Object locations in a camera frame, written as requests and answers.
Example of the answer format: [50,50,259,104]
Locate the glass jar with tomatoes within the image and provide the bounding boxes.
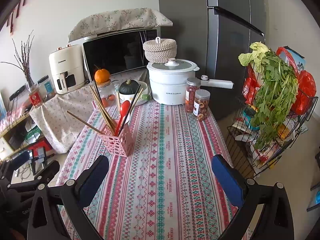
[97,79,116,108]

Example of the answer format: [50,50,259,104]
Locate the jar of red dried fruit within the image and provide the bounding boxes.
[185,77,201,113]

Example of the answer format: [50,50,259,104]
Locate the cream air fryer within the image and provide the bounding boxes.
[49,44,85,95]

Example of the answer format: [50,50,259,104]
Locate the vase of dry twigs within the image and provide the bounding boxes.
[1,31,35,90]

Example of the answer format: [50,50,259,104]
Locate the green leafy herbs bunch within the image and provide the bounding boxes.
[251,50,298,150]

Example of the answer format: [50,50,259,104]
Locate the red label glass jar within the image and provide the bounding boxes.
[28,84,43,108]

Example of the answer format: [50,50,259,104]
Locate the napa cabbage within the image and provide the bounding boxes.
[238,42,270,74]

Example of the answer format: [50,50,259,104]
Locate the red plastic bag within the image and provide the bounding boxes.
[276,46,317,115]

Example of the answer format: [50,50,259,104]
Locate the red chinese knot decoration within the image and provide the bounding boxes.
[6,0,27,36]

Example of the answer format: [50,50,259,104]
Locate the woven rope lidded basket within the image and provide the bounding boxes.
[143,37,177,63]

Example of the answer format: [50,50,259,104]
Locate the pink lattice utensil holder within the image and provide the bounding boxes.
[98,124,133,157]

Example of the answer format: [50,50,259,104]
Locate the brown wooden chopstick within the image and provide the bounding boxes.
[67,111,105,135]

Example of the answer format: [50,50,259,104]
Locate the black chopstick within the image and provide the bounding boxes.
[118,85,141,134]
[93,82,113,129]

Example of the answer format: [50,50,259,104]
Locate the black wire basket rack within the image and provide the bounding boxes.
[226,87,318,178]

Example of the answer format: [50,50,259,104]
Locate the blue label storage jar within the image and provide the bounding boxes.
[37,75,56,102]

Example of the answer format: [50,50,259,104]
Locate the dark green pumpkin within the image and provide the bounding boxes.
[119,79,139,95]

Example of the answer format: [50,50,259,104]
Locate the white ceramic bowl stack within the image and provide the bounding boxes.
[119,81,151,106]

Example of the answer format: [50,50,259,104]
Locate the jar of dried rings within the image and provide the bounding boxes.
[193,89,210,121]

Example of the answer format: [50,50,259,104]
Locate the orange mandarin fruit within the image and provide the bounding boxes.
[94,65,110,83]

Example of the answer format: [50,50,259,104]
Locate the floral microwave cover cloth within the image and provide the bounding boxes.
[68,8,173,42]

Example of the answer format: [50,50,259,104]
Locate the floral side table cloth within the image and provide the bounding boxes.
[29,68,151,155]

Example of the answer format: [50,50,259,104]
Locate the black microwave oven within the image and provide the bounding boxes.
[82,29,157,81]

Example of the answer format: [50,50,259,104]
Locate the grey refrigerator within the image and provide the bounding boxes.
[159,0,266,120]

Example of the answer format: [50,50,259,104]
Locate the white electric cooking pot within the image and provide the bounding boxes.
[146,57,235,106]

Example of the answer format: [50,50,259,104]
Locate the disposable chopsticks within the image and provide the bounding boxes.
[114,83,121,115]

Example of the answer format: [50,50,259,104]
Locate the light bamboo chopstick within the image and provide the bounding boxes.
[89,85,116,135]

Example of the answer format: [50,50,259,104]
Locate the patterned striped tablecloth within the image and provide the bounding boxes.
[57,101,237,239]

